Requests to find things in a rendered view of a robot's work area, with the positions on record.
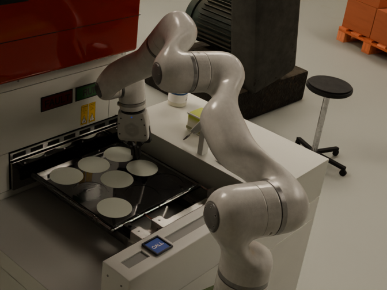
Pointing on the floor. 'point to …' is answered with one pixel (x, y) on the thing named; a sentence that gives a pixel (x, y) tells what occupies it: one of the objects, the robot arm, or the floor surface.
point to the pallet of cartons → (365, 25)
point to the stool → (322, 86)
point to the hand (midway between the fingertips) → (136, 152)
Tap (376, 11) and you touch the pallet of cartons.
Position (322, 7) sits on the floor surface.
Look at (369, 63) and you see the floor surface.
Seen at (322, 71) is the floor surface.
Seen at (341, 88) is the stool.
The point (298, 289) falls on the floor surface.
